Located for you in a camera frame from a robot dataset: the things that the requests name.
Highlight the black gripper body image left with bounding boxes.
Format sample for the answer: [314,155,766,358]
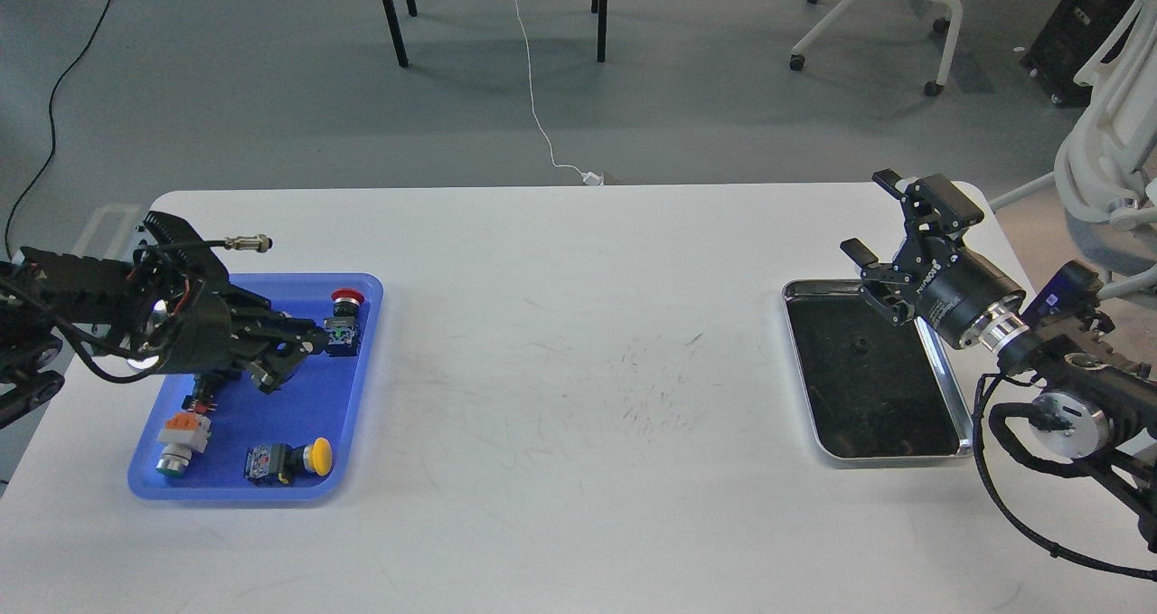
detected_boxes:
[163,289,271,373]

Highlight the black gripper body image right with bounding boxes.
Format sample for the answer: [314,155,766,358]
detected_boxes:
[891,247,1029,350]

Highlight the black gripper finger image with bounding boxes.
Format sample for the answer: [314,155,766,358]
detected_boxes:
[840,239,923,326]
[237,312,329,349]
[244,343,317,394]
[872,169,983,262]

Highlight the black robot arm image left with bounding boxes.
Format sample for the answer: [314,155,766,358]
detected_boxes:
[1,210,329,426]

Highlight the blue plastic tray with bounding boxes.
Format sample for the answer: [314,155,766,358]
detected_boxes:
[127,272,385,503]

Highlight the silver metal tray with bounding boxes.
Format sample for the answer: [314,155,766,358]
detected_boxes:
[782,279,973,468]

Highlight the white grey office chair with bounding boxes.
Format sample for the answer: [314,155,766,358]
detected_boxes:
[989,0,1156,308]

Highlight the black equipment case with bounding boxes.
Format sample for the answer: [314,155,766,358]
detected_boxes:
[1020,0,1133,108]

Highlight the black table legs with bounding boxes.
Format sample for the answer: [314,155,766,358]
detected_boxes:
[381,0,607,69]

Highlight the red push button switch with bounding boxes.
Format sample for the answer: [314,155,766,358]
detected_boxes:
[324,288,364,357]

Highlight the green push button switch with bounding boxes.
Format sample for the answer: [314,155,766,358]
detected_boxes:
[180,370,239,416]

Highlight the yellow push button switch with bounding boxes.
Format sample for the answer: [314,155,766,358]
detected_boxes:
[242,437,334,486]

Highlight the orange white green switch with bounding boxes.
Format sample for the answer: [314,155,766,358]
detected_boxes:
[155,410,212,478]

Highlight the black cable on floor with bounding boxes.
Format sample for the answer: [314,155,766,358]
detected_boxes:
[0,0,218,262]

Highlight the white cable on floor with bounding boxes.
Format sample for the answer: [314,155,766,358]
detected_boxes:
[193,0,605,186]

